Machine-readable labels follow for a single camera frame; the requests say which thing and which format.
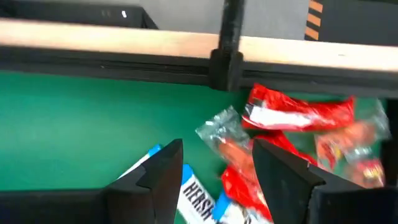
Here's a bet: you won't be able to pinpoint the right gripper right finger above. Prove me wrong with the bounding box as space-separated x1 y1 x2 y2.
252 139 326 224

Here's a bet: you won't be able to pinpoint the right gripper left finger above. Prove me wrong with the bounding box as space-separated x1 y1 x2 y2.
104 139 184 224

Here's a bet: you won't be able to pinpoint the red KitKat candy bar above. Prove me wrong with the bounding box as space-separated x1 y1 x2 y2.
221 130 318 222
241 83 356 133

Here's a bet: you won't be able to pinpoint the clear red gummy candy bag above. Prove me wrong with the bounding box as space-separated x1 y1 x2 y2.
195 105 261 175
313 99 392 172
343 146 387 190

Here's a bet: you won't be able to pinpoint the wooden table platform boards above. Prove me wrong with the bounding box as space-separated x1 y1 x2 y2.
0 17 398 74

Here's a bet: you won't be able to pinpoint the black clamp post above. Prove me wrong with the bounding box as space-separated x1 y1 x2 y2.
208 0 247 91

